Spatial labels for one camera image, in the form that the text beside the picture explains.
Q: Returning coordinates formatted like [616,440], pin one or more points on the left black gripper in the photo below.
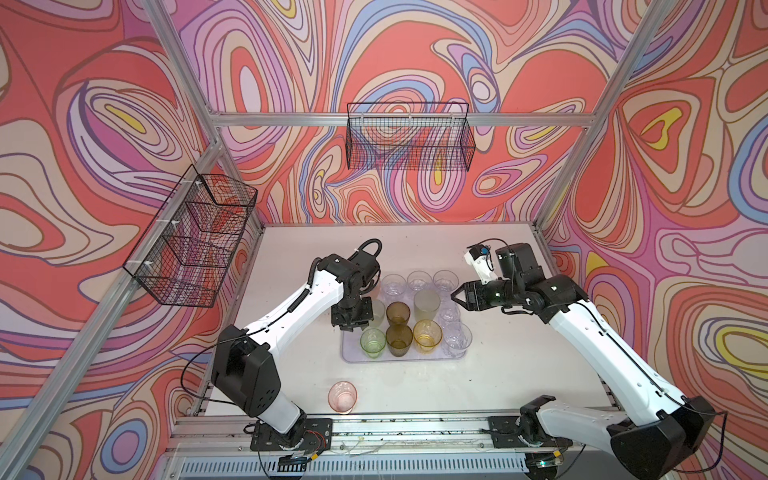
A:
[339,320]

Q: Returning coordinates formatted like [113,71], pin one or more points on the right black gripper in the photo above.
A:
[470,289]

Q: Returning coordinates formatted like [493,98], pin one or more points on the small clear glass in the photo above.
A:
[448,314]

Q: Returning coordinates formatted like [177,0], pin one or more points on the pale green glass front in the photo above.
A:
[426,304]

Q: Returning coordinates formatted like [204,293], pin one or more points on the dark olive glass back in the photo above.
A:
[398,313]

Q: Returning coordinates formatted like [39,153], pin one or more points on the dark olive glass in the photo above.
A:
[398,313]
[399,338]

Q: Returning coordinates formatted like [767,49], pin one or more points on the yellow glass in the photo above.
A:
[427,335]

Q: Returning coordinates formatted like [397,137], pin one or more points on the dark olive glass front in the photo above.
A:
[399,338]

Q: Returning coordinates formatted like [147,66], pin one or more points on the pink glass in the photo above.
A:
[342,397]

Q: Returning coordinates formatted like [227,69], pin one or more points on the light green glass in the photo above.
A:
[379,313]

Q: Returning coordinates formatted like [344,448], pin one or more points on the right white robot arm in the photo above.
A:
[657,426]

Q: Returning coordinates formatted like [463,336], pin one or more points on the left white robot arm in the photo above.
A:
[244,365]

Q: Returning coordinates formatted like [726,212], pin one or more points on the lavender plastic tray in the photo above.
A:
[352,353]

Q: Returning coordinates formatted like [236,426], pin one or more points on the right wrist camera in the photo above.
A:
[479,257]

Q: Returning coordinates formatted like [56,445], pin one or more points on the black wire basket back wall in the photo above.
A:
[409,136]

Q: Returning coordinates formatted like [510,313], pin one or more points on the black wire basket wall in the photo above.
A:
[201,224]
[409,136]

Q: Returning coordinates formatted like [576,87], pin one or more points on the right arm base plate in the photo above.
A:
[522,432]

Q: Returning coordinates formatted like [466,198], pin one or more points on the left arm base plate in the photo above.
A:
[310,435]

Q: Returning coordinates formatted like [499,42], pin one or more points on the black wire basket left wall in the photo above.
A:
[201,224]

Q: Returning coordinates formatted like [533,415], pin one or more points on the aluminium front rail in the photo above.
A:
[359,435]

